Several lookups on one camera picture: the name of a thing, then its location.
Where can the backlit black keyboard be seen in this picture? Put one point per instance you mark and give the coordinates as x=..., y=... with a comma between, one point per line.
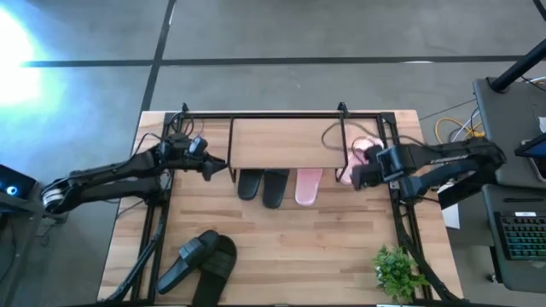
x=524, y=236

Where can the black tablet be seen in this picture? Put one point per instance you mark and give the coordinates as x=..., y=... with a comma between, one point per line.
x=535, y=151

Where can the black pole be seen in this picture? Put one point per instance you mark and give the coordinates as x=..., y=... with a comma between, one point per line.
x=516, y=68

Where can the wooden shelf black metal legs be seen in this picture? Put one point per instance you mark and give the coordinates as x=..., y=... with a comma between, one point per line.
x=286, y=143

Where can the black device blue light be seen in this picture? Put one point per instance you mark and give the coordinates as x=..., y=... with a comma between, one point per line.
x=13, y=183

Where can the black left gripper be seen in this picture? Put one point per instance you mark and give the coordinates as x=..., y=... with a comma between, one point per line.
x=187, y=151

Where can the green artificial plant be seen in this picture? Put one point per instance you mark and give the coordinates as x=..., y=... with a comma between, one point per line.
x=396, y=273

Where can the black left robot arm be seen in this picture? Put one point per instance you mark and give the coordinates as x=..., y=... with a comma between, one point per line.
x=111, y=177

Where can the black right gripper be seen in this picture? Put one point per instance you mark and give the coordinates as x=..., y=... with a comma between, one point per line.
x=390, y=164

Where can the black metal rig frame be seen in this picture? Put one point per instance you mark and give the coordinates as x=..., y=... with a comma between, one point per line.
x=281, y=114

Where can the white paper sheet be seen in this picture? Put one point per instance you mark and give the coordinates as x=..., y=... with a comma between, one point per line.
x=451, y=215

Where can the grey side desk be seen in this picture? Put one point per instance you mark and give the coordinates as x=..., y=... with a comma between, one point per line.
x=520, y=277
x=516, y=123

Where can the black slide sandal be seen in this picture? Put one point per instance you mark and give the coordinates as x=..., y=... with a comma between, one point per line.
x=275, y=189
x=248, y=185
x=187, y=260
x=217, y=273

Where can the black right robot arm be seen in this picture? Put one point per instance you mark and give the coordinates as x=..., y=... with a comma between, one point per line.
x=452, y=160

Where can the pink slide sandal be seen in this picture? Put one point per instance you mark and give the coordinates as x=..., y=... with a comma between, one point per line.
x=346, y=172
x=308, y=187

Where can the black desk bar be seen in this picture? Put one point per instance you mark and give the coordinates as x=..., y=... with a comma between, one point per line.
x=460, y=194

